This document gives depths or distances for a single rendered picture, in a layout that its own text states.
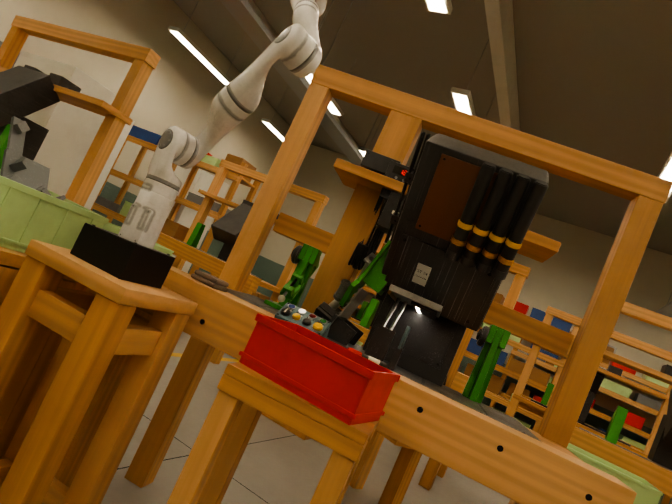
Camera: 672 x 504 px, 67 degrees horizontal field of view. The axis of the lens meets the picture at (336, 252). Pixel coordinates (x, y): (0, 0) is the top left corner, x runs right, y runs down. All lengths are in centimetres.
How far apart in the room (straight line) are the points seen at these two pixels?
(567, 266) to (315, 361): 1090
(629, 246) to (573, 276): 968
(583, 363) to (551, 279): 975
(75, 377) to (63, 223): 50
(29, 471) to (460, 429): 102
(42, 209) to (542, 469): 147
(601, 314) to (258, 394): 138
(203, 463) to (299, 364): 29
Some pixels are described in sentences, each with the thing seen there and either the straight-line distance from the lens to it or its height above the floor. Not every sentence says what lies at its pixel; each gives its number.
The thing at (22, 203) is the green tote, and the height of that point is 91.
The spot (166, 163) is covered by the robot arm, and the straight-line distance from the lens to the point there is 142.
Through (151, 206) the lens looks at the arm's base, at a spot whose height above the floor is 105.
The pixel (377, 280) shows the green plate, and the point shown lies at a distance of 167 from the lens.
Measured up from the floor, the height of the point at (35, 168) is 101.
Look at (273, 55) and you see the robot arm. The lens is 130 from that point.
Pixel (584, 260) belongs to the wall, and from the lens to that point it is 1193.
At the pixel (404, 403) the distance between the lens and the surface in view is 141.
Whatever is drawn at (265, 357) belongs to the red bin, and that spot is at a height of 84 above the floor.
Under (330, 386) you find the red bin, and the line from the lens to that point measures 111.
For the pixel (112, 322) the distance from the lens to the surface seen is 128.
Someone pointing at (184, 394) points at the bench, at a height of 41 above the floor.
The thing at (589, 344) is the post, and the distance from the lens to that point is 209.
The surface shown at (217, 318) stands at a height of 83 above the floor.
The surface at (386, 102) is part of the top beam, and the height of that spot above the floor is 187.
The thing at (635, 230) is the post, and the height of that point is 171.
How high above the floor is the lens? 102
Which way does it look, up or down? 5 degrees up
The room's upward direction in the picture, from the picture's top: 24 degrees clockwise
